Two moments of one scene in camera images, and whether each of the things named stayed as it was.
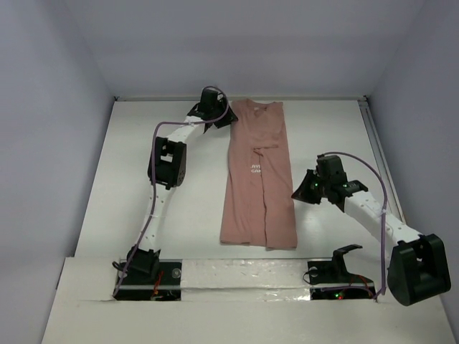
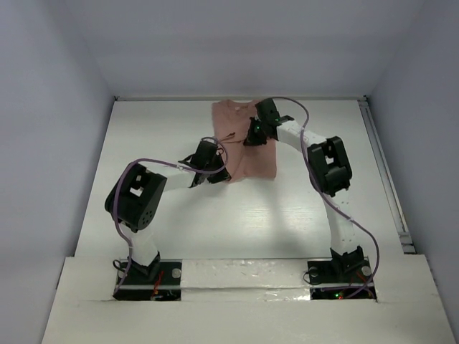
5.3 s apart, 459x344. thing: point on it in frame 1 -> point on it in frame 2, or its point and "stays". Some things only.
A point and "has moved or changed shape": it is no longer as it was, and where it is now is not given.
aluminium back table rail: [243, 97] stays
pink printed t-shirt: [259, 207] has moved or changed shape
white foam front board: [238, 301] stays
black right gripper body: [313, 188] -> [257, 133]
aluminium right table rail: [371, 122] stays
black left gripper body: [219, 110] -> [216, 177]
